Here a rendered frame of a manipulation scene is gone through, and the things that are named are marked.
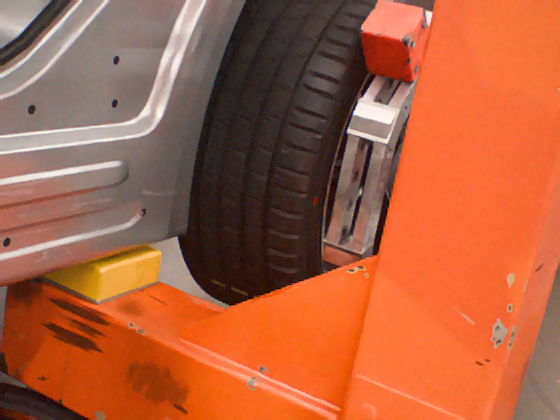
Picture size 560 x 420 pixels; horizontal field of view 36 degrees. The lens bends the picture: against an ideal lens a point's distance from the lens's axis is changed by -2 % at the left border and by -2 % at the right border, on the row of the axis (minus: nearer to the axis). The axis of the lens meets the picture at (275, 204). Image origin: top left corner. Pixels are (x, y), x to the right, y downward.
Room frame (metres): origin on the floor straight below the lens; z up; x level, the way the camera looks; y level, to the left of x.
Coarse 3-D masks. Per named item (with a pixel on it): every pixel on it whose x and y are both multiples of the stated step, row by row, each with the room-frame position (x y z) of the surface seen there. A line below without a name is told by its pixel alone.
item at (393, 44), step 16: (368, 16) 1.28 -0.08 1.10; (384, 16) 1.27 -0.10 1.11; (400, 16) 1.27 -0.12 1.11; (416, 16) 1.26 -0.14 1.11; (368, 32) 1.26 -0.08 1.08; (384, 32) 1.25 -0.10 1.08; (400, 32) 1.24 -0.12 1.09; (416, 32) 1.25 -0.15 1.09; (368, 48) 1.28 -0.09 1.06; (384, 48) 1.26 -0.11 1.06; (400, 48) 1.24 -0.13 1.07; (416, 48) 1.27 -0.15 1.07; (368, 64) 1.30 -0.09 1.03; (384, 64) 1.28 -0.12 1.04; (400, 64) 1.27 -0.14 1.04; (416, 64) 1.28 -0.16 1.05; (400, 80) 1.29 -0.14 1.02
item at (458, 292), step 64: (448, 0) 0.88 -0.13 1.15; (512, 0) 0.85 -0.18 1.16; (448, 64) 0.88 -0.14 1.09; (512, 64) 0.85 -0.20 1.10; (448, 128) 0.87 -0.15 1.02; (512, 128) 0.84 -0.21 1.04; (448, 192) 0.86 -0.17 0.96; (512, 192) 0.83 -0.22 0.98; (384, 256) 0.88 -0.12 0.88; (448, 256) 0.85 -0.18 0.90; (512, 256) 0.83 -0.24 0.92; (384, 320) 0.88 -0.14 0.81; (448, 320) 0.85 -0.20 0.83; (512, 320) 0.82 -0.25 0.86; (384, 384) 0.87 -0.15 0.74; (448, 384) 0.84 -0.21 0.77; (512, 384) 0.89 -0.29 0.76
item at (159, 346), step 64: (64, 320) 1.08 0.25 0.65; (128, 320) 1.04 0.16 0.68; (192, 320) 1.08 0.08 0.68; (256, 320) 0.97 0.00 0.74; (320, 320) 0.93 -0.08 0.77; (64, 384) 1.07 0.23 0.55; (128, 384) 1.02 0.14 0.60; (192, 384) 0.98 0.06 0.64; (256, 384) 0.94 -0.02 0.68; (320, 384) 0.93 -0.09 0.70
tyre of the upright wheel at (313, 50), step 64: (256, 0) 1.40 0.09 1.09; (320, 0) 1.38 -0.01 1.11; (384, 0) 1.37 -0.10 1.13; (256, 64) 1.32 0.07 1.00; (320, 64) 1.28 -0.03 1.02; (256, 128) 1.28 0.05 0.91; (320, 128) 1.24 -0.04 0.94; (192, 192) 1.31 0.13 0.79; (256, 192) 1.26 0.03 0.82; (320, 192) 1.27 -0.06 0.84; (192, 256) 1.36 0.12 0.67; (256, 256) 1.28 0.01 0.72
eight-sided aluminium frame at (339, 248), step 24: (384, 96) 1.31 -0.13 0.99; (408, 96) 1.28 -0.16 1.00; (360, 120) 1.26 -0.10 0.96; (384, 120) 1.24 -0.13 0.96; (360, 144) 1.26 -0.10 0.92; (384, 144) 1.24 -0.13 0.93; (360, 168) 1.28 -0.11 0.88; (384, 168) 1.25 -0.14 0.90; (336, 192) 1.26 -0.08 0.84; (384, 192) 1.27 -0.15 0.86; (336, 216) 1.26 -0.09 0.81; (360, 216) 1.24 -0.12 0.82; (336, 240) 1.26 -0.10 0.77; (360, 240) 1.24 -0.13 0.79; (336, 264) 1.25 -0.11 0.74
